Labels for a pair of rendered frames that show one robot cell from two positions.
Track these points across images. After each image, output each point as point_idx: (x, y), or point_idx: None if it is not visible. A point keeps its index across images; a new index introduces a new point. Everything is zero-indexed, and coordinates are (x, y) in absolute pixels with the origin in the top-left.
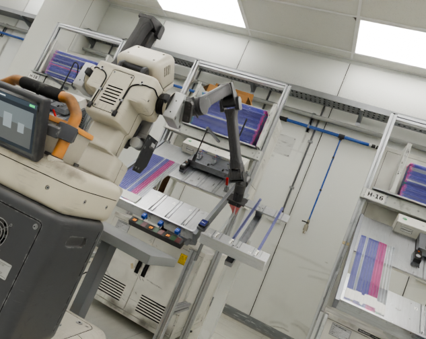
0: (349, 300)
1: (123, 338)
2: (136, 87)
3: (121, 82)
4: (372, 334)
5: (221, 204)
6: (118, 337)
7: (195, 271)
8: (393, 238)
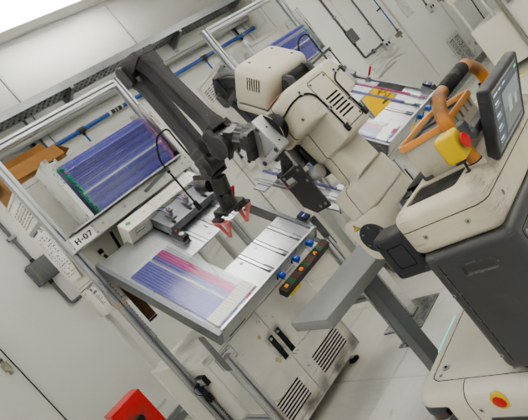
0: (389, 138)
1: (365, 380)
2: (338, 77)
3: (326, 86)
4: None
5: (262, 206)
6: (368, 383)
7: (304, 279)
8: None
